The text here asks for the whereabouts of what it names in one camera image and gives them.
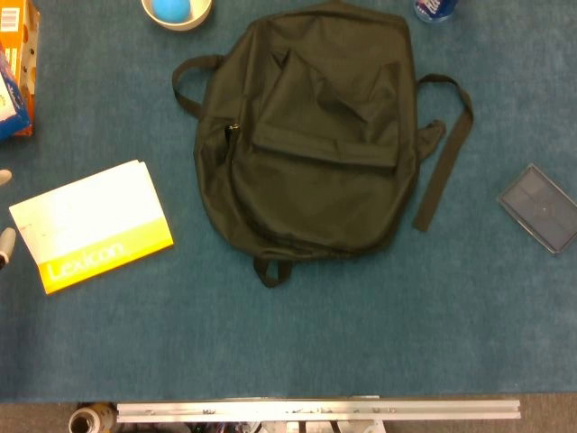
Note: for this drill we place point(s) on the blue ball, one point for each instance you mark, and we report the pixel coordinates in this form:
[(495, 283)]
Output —
[(170, 10)]

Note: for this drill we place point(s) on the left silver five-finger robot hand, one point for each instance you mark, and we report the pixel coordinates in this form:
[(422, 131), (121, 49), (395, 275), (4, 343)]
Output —
[(8, 241)]

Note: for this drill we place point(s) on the aluminium profile rail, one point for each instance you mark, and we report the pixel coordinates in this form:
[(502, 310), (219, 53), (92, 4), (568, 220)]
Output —
[(315, 411)]

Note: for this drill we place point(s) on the blue felt table mat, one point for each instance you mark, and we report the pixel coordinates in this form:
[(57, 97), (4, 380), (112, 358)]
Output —
[(288, 338)]

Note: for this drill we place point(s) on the beige bowl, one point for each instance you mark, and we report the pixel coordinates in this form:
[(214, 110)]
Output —
[(200, 15)]

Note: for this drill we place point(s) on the blue and white snack box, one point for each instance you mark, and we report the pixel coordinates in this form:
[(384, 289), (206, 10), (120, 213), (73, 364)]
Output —
[(10, 108)]

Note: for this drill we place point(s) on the black fabric backpack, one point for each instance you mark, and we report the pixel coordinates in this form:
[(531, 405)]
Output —
[(315, 203)]

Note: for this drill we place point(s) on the blue labelled plastic bottle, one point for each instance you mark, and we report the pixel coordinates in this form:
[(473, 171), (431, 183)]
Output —
[(435, 10)]

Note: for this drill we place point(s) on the brown tape roll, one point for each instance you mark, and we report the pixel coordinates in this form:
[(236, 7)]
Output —
[(85, 421)]

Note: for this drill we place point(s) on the orange cardboard box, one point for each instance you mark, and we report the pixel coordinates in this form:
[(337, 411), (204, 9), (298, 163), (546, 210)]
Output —
[(24, 54)]

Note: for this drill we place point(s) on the yellow and white Lexicon book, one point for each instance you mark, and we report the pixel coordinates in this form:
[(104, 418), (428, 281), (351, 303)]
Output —
[(90, 225)]

